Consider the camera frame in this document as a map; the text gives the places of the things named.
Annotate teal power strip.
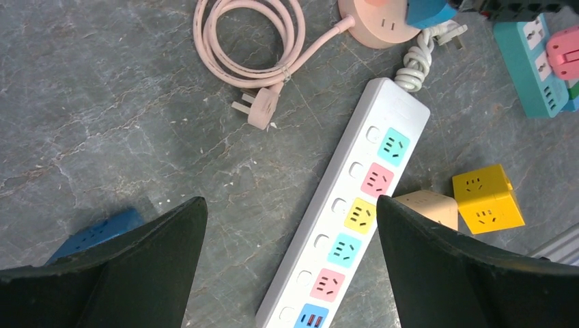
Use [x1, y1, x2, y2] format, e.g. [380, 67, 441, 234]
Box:
[493, 14, 569, 118]

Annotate yellow cube socket adapter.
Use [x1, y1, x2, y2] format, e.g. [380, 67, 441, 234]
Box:
[452, 164, 525, 234]

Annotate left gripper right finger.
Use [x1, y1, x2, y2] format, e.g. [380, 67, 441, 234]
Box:
[376, 195, 578, 327]

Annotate beige cube socket adapter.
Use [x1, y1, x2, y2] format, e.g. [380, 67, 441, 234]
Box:
[395, 190, 458, 231]

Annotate blue green striped adapter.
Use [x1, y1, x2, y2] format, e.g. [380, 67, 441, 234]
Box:
[563, 79, 579, 112]

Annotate white twisted strip cord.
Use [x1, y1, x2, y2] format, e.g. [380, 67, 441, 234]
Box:
[394, 20, 468, 93]

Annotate pink adapter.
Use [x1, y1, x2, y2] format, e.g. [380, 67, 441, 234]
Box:
[546, 25, 579, 81]

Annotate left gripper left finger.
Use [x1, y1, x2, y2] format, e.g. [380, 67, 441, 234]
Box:
[1, 197, 208, 327]

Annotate pink coiled cable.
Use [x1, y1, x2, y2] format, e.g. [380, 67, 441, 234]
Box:
[193, 0, 356, 131]

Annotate small blue plug adapter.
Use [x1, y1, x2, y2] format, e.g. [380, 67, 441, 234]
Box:
[406, 0, 458, 29]

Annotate blue cube socket adapter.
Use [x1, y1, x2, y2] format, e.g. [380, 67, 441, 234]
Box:
[46, 208, 145, 265]

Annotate pink round socket hub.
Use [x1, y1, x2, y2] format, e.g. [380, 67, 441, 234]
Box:
[337, 0, 421, 49]

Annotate white multicolour power strip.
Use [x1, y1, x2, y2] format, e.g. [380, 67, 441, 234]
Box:
[255, 78, 430, 327]

